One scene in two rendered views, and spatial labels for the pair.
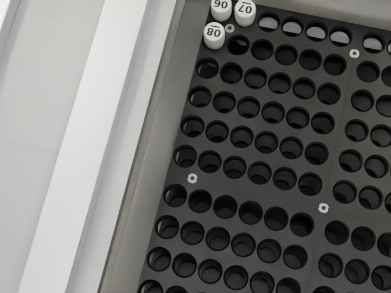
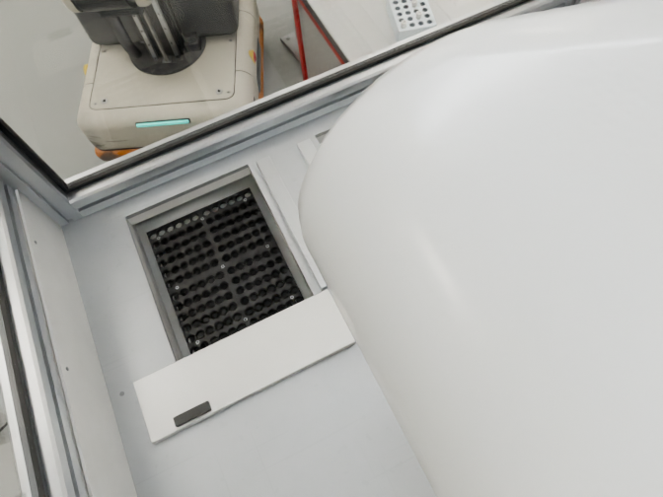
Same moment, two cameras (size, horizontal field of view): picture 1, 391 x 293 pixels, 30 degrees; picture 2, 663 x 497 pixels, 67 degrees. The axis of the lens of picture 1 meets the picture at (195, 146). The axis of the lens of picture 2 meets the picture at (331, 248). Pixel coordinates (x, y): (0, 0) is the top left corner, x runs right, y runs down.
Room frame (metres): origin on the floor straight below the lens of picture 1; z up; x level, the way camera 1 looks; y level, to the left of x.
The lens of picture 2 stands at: (-0.16, 0.31, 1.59)
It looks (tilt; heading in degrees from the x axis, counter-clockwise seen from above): 65 degrees down; 318
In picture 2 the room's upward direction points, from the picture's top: 8 degrees counter-clockwise
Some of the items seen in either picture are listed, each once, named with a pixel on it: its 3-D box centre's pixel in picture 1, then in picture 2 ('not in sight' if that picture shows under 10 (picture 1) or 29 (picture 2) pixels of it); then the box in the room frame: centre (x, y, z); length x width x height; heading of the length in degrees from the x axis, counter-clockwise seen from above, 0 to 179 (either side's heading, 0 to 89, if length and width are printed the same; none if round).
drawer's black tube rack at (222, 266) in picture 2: not in sight; (228, 274); (0.19, 0.23, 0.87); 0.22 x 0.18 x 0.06; 157
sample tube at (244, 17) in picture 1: (244, 24); not in sight; (0.18, -0.04, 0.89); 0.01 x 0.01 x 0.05
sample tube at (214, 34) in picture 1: (214, 47); not in sight; (0.17, -0.02, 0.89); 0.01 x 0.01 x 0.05
